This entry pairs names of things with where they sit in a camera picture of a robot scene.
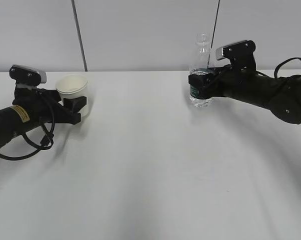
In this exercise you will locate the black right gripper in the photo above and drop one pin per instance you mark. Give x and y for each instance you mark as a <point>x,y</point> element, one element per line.
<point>225,82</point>

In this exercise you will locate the white paper cup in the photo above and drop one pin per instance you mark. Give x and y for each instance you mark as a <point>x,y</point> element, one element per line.
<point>73,86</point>

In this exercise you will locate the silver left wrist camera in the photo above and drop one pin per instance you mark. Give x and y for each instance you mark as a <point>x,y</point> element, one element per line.
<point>27,76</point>

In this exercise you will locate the clear water bottle green label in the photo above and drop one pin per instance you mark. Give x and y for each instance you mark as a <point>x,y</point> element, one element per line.
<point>199,65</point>

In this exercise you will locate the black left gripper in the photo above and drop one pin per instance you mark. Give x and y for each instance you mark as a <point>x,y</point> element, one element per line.
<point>47,105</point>

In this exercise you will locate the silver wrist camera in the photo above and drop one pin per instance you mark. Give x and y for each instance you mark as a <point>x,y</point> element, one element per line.
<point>27,76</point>
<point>240,54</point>

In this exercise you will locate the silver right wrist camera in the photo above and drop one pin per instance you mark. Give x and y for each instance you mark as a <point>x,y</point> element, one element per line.
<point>240,54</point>

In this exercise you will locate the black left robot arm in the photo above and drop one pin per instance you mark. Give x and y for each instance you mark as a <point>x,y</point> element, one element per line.
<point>14,122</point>

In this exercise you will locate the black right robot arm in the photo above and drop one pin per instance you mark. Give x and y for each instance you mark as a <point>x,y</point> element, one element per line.
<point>280,95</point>

